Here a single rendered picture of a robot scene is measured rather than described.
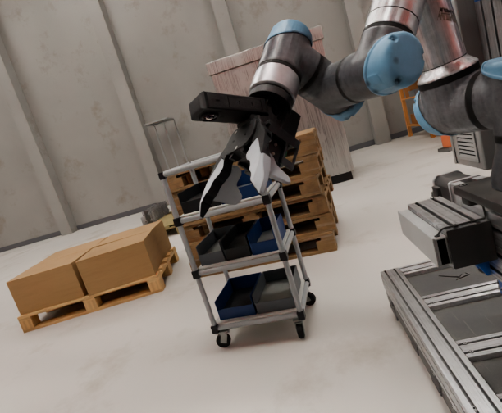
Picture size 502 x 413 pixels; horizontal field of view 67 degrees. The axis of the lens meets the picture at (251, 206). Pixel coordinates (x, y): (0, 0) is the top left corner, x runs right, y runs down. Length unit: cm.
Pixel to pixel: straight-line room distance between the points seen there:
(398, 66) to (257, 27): 867
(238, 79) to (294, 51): 495
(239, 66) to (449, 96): 487
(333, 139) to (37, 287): 402
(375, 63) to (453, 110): 33
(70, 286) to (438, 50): 328
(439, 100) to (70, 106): 980
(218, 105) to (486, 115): 51
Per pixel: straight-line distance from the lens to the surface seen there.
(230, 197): 59
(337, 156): 560
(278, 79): 60
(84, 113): 1018
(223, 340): 217
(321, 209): 297
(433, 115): 89
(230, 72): 561
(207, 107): 52
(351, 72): 61
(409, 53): 58
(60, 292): 369
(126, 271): 343
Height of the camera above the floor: 105
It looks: 10 degrees down
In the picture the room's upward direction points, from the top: 17 degrees counter-clockwise
